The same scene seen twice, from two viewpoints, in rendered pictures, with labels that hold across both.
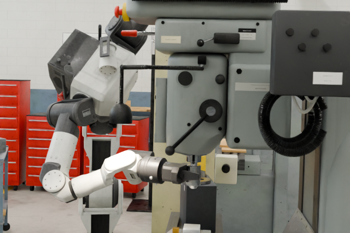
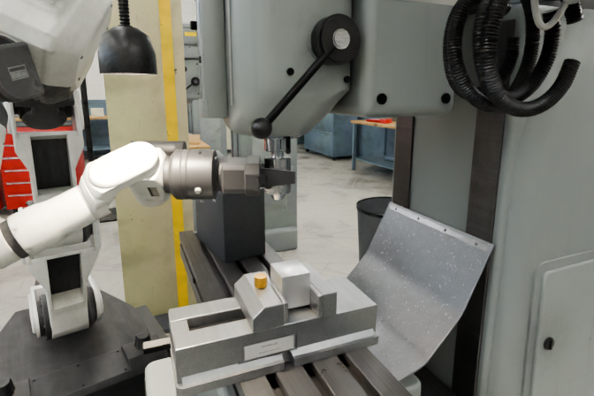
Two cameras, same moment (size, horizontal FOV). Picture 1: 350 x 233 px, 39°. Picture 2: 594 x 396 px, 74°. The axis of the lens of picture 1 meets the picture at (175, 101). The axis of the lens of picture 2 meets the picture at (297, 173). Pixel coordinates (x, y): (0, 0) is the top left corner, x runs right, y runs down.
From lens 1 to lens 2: 1.00 m
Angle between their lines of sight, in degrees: 28
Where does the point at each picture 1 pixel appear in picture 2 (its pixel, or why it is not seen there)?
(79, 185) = (32, 230)
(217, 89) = not seen: outside the picture
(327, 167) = (518, 135)
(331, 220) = (521, 218)
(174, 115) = (257, 51)
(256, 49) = not seen: outside the picture
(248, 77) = not seen: outside the picture
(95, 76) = not seen: outside the picture
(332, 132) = not seen: hidden behind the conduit
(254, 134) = (407, 87)
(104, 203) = (70, 239)
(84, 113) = (14, 73)
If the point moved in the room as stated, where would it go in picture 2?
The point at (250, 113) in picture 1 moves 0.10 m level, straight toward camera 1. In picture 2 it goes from (403, 45) to (445, 37)
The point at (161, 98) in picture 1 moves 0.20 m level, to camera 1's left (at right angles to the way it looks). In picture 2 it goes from (213, 22) to (60, 11)
